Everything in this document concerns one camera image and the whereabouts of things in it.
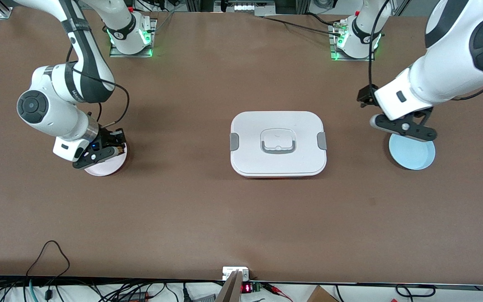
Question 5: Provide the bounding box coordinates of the pink round plate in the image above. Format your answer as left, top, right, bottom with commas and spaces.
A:
83, 142, 128, 177

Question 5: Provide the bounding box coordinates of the light blue round plate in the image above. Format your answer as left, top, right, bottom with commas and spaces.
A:
389, 132, 436, 171

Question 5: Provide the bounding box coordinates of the white lidded box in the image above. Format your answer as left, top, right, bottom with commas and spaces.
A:
230, 111, 327, 179

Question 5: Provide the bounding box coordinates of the white socket device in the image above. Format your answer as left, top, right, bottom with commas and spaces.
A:
214, 0, 276, 17

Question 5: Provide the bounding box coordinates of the brown cardboard piece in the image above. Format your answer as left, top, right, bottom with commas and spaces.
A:
306, 285, 338, 302

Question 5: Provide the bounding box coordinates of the red alligator clip lead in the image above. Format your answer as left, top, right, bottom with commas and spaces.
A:
262, 283, 294, 302

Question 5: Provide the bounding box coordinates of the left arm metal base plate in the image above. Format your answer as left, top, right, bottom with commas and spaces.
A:
330, 23, 376, 62

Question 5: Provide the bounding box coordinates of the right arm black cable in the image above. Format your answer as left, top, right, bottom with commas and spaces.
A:
66, 42, 130, 128

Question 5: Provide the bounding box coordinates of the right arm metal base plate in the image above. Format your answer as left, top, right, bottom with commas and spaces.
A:
109, 19, 157, 58

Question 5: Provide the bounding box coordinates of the black cable to arm base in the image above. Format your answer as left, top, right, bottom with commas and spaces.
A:
262, 13, 345, 36

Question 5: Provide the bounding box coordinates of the thin black cable loop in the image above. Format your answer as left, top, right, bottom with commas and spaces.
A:
26, 240, 71, 279

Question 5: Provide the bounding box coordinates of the metal camera post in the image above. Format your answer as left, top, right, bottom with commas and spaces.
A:
216, 266, 250, 302

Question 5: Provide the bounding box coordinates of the flat black cable loop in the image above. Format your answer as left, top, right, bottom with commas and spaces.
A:
396, 284, 437, 299

